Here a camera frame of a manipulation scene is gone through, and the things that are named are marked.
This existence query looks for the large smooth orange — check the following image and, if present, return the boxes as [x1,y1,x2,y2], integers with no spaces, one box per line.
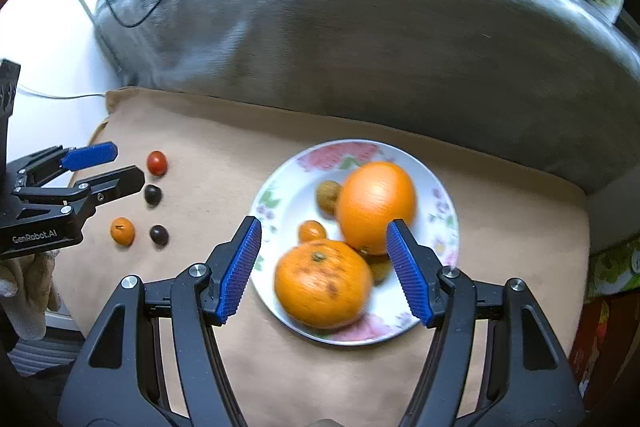
[336,162,418,256]

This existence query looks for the white cable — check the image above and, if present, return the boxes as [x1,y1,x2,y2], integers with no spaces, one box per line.
[19,86,109,101]

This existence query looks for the red cherry tomato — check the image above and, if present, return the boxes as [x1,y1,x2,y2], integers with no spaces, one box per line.
[147,150,169,178]

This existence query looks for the grey cushion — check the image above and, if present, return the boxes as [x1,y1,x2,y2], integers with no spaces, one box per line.
[92,0,640,196]

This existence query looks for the spotted orange mandarin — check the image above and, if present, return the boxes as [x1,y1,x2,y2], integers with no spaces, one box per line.
[274,240,372,331]

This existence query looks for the beige mat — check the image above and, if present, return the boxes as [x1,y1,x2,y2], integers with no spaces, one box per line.
[45,87,592,427]

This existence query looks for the green box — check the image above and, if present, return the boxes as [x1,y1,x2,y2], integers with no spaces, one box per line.
[587,238,640,301]

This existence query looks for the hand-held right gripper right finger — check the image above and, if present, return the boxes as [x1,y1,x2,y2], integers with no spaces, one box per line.
[386,219,587,427]

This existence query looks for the yellow cherry tomato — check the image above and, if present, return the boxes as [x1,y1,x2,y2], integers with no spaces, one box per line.
[367,253,394,286]
[315,180,344,216]

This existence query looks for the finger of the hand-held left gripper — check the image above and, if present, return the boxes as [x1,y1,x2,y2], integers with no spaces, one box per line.
[12,165,146,221]
[5,141,120,190]

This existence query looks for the red box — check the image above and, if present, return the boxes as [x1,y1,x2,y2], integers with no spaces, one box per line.
[569,297,627,404]

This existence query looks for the small orange kumquat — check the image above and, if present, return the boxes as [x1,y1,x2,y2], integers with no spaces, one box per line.
[298,220,328,244]
[110,217,136,248]

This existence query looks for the person's left hand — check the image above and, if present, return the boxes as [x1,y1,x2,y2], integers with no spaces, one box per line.
[0,252,62,339]

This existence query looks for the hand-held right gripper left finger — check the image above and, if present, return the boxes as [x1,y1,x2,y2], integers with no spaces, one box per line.
[59,215,262,427]

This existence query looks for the white floral plate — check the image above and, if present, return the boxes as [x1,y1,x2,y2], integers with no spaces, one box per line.
[249,139,460,347]

